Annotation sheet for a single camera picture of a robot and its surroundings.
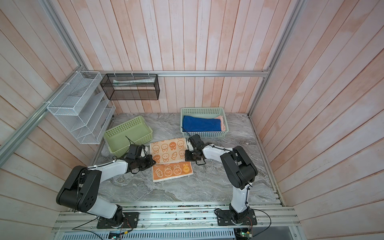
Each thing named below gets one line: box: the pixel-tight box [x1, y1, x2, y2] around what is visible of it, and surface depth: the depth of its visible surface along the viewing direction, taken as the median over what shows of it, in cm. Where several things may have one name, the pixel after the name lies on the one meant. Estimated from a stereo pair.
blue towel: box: [182, 115, 222, 132], surface depth 109 cm
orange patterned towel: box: [149, 137, 194, 182], surface depth 97 cm
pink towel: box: [214, 115, 226, 132], surface depth 109 cm
